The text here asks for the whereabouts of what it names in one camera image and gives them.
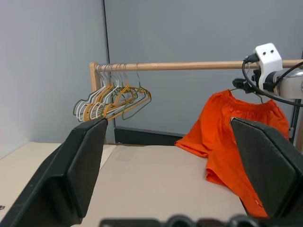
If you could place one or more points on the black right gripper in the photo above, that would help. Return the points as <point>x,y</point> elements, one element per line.
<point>252,82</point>

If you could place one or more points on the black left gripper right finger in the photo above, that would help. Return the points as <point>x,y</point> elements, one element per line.
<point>272,165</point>

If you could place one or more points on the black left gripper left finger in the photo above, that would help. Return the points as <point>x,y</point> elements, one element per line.
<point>59,175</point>

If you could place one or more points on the orange shorts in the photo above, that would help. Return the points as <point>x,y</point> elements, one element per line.
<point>220,132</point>

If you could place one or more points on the wooden clothes rack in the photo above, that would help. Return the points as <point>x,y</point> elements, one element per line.
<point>189,65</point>

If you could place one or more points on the black low panel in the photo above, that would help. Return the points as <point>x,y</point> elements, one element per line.
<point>146,137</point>

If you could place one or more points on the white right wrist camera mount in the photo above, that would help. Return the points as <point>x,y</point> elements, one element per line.
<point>267,56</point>

